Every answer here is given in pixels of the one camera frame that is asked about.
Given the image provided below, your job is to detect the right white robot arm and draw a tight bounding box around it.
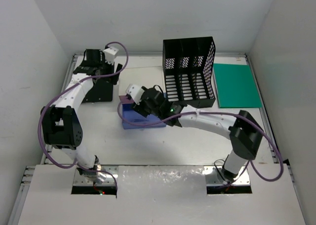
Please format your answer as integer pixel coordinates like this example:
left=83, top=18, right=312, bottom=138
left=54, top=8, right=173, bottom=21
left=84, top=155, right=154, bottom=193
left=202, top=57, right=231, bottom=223
left=126, top=84, right=262, bottom=182

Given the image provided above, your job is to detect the white drawer cabinet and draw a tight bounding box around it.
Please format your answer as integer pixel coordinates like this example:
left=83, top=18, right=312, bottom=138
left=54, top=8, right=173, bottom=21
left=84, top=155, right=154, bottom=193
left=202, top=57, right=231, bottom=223
left=118, top=66, right=166, bottom=97

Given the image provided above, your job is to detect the purple bottom drawer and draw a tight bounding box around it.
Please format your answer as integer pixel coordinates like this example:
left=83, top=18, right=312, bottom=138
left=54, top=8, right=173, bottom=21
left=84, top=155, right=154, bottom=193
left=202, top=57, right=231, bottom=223
left=121, top=104, right=160, bottom=130

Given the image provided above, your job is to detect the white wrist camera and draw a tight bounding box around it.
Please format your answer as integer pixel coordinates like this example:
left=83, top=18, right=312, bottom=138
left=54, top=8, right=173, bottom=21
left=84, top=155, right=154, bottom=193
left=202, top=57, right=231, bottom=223
left=103, top=47, right=119, bottom=65
left=125, top=84, right=144, bottom=105

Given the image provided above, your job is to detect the green folder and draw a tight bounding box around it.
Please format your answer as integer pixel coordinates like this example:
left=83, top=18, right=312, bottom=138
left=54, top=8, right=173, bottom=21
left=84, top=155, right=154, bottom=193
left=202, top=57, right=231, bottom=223
left=213, top=63, right=262, bottom=108

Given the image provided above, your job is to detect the black mesh file organizer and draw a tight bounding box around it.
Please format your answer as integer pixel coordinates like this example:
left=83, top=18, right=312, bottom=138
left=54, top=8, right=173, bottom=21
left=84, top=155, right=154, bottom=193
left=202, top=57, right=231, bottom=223
left=162, top=37, right=216, bottom=108

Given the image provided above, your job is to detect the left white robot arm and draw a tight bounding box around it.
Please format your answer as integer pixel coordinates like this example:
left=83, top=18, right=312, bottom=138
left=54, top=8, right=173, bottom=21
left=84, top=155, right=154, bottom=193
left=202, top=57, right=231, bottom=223
left=42, top=46, right=122, bottom=184

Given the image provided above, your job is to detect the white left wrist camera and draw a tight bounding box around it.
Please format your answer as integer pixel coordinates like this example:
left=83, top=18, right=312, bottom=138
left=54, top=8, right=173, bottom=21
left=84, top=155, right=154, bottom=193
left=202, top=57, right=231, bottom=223
left=103, top=47, right=119, bottom=65

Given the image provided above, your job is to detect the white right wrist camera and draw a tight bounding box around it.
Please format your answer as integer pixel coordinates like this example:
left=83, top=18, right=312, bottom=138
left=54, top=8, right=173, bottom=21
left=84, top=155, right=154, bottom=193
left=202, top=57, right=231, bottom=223
left=125, top=84, right=144, bottom=105

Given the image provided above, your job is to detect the black flat board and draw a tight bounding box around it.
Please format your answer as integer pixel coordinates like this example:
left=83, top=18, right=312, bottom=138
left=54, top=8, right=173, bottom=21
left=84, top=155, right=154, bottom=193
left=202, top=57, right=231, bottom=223
left=82, top=80, right=114, bottom=103

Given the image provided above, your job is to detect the pink drawer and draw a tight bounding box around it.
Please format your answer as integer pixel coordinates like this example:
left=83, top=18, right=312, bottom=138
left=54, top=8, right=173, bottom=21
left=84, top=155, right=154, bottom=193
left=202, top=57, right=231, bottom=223
left=119, top=95, right=134, bottom=104

